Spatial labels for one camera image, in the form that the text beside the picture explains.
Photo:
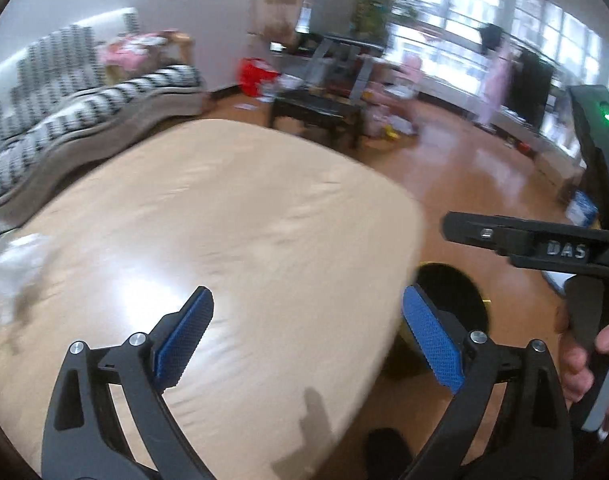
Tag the wooden frame sofa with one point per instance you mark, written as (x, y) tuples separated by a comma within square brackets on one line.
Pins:
[(183, 45)]

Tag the white paper scrap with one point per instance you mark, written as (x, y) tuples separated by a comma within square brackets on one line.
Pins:
[(244, 106)]

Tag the pile of colourful toys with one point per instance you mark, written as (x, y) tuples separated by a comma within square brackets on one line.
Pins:
[(392, 120)]

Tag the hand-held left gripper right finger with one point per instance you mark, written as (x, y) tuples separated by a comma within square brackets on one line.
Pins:
[(432, 340)]

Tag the black white striped sofa cover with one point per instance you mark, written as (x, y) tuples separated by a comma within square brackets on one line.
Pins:
[(59, 110)]

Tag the pink printed package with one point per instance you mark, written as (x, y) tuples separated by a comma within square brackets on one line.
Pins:
[(132, 50)]

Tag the black hanging cloth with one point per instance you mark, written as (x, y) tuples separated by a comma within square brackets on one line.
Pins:
[(490, 37)]

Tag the person's right hand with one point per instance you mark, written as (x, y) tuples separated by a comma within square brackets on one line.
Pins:
[(574, 367)]

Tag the metal frame stand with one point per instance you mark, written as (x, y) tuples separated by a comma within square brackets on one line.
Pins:
[(357, 67)]

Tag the pink hanging clothes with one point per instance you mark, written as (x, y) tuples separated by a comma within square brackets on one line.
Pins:
[(497, 85)]

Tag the clear plastic bag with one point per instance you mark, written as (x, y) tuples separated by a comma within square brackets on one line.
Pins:
[(14, 270)]

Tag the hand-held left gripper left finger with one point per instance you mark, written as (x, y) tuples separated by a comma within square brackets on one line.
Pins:
[(184, 340)]

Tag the large window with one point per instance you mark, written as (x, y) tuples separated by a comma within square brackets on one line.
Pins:
[(459, 20)]

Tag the green potted plant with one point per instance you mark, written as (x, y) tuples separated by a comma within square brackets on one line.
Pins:
[(377, 0)]

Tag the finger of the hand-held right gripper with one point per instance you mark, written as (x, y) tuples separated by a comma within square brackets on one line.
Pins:
[(524, 250), (464, 226)]

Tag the blue white box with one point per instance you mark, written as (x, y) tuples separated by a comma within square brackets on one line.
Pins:
[(583, 207)]

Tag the red plastic bag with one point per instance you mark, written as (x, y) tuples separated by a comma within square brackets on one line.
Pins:
[(257, 75)]

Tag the black coffee table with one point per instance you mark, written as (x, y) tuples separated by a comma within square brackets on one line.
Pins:
[(314, 110)]

